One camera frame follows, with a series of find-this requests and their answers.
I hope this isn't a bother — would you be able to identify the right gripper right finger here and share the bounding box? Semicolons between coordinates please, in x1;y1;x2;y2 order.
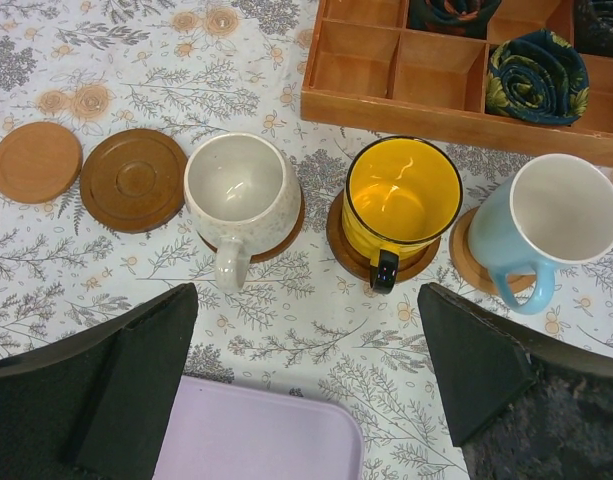
417;283;613;479

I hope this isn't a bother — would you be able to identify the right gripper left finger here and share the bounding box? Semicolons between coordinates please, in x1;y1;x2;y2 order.
0;283;198;479

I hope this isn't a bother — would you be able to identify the light wooden coaster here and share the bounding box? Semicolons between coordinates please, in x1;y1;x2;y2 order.
448;207;537;297
0;122;83;204

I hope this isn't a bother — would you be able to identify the light blue mug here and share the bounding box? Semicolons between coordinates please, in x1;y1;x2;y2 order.
468;153;613;315

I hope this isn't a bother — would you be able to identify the yellow glass cup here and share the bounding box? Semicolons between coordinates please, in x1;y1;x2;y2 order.
341;136;463;294

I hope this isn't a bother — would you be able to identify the cream white mug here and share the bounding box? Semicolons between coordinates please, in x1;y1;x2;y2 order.
184;132;302;293

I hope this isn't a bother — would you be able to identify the lilac plastic tray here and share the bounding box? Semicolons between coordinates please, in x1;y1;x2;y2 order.
154;377;364;480

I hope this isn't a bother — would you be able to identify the dark brown right saucer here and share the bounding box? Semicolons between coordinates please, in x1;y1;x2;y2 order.
326;192;441;283

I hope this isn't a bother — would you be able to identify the dark brown saucer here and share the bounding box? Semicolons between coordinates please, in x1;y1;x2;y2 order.
185;186;305;276
326;192;441;283
80;128;187;233

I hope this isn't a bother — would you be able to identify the dark brown left saucer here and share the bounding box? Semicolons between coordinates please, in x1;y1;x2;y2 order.
80;128;187;233

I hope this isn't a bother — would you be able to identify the dark brown middle saucer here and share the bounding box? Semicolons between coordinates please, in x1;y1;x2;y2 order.
185;186;305;276

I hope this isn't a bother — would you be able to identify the orange compartment box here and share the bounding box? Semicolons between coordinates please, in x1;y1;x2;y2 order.
301;1;613;167

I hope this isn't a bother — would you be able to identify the black bundle right compartment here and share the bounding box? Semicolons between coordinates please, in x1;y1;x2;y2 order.
574;0;613;57

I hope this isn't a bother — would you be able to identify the black green cable bundle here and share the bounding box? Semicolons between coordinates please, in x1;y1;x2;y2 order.
484;28;591;127

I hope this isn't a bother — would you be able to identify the black orange cable bundle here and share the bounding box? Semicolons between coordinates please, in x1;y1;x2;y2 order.
405;0;503;39

